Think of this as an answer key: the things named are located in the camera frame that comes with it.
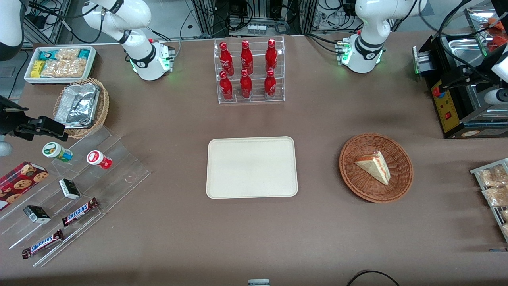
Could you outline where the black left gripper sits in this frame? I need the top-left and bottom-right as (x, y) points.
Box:
(439, 66), (496, 92)

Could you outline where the triangular sandwich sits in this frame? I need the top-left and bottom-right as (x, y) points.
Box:
(354, 151), (391, 186)

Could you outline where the light oval wicker basket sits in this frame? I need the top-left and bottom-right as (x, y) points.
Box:
(54, 78), (110, 139)

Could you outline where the tray of wrapped pastries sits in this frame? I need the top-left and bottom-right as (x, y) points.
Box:
(470, 158), (508, 243)

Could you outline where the brown round wicker basket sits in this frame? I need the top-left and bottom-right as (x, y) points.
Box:
(339, 133), (414, 203)

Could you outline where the beige rectangular serving tray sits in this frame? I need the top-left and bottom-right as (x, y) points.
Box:
(206, 137), (298, 199)

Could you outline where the green lid white cup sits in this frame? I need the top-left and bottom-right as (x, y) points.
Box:
(42, 142), (73, 162)

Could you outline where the silver foil container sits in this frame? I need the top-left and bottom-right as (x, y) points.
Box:
(55, 83), (100, 129)

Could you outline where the black food warmer machine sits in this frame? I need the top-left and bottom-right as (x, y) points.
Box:
(412, 6), (508, 139)

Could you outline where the red orange fried food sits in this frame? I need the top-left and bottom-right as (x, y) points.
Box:
(482, 18), (508, 52)

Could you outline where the red lid white cup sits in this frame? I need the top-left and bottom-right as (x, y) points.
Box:
(87, 150), (113, 170)

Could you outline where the clear bag of crackers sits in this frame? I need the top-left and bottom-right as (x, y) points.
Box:
(63, 59), (87, 78)
(56, 48), (80, 61)
(41, 60), (66, 78)

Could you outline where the red chocolate cookie box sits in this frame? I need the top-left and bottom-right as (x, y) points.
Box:
(0, 161), (49, 211)

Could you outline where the small black white box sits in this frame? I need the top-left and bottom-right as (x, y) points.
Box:
(59, 179), (81, 200)
(23, 205), (51, 224)

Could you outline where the white plastic snack bin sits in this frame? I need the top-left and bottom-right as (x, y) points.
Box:
(24, 46), (97, 85)

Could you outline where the clear acrylic stepped shelf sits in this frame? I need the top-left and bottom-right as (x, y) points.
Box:
(0, 127), (151, 267)

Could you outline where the brown Snickers bar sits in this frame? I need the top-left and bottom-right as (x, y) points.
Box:
(22, 229), (64, 259)
(62, 197), (100, 227)

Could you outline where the clear bag of pastries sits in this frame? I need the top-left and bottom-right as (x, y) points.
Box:
(482, 186), (508, 207)
(477, 165), (508, 187)

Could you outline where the red cola bottle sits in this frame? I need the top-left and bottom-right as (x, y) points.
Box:
(219, 71), (233, 100)
(264, 70), (277, 98)
(240, 40), (254, 75)
(240, 69), (253, 99)
(219, 41), (235, 76)
(265, 39), (278, 73)

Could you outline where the clear acrylic bottle rack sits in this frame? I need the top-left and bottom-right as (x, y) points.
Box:
(214, 35), (285, 104)

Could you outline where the black floor cable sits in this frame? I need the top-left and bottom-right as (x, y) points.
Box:
(346, 270), (401, 286)

